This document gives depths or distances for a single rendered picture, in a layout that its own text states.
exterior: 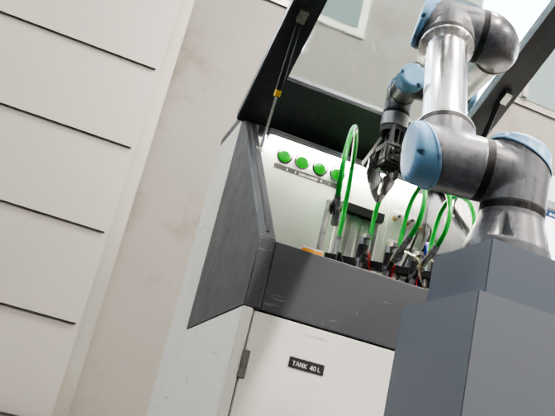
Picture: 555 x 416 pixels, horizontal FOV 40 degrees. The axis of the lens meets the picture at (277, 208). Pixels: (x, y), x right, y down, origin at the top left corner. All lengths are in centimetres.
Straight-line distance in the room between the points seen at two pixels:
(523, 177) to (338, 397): 65
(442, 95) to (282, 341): 62
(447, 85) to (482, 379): 59
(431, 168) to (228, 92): 291
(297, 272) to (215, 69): 262
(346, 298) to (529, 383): 62
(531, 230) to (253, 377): 66
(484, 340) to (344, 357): 59
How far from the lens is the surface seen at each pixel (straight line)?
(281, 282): 171
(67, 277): 373
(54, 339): 369
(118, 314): 378
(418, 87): 207
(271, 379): 168
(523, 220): 137
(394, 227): 247
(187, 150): 402
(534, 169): 142
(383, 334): 179
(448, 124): 141
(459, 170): 138
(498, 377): 122
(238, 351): 166
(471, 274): 131
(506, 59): 177
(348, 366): 175
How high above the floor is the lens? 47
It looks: 18 degrees up
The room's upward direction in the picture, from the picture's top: 14 degrees clockwise
